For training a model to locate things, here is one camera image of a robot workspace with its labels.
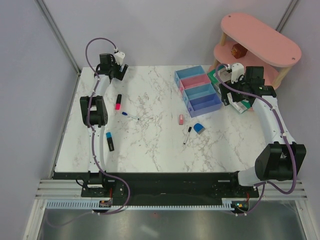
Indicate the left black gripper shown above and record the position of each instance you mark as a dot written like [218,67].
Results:
[119,75]

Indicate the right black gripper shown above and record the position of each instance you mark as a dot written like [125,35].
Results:
[224,90]

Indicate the purple blue bin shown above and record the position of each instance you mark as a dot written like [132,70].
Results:
[203,105]

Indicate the pink bin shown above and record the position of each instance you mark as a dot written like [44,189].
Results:
[192,82]

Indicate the blue capped pen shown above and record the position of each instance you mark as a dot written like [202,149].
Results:
[130,116]

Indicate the light blue end bin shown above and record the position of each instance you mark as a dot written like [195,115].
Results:
[187,73]

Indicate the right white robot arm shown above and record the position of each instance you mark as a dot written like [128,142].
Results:
[280,161]

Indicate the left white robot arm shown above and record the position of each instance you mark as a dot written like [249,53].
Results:
[95,117]

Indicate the green spiral notebook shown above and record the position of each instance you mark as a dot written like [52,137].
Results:
[241,106]

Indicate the pink highlighter marker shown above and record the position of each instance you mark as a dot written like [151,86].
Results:
[118,102]

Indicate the red brown small box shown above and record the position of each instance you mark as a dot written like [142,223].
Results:
[238,51]

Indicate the blue pencil sharpener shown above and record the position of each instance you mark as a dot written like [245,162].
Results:
[198,128]

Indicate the pink eraser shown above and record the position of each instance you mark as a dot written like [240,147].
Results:
[181,119]

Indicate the black capped pen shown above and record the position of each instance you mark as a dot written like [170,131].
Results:
[187,135]

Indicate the pink two tier shelf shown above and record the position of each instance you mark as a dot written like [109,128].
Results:
[265,47]

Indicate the blue highlighter marker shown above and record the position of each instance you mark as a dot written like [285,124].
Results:
[110,141]

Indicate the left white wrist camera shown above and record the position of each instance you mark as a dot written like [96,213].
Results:
[119,57]

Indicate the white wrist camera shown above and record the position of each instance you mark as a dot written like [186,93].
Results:
[119,57]
[237,70]

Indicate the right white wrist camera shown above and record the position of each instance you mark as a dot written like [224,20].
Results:
[237,70]

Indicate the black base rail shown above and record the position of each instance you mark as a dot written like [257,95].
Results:
[122,184]

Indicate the white cable duct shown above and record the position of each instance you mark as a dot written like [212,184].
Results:
[77,204]

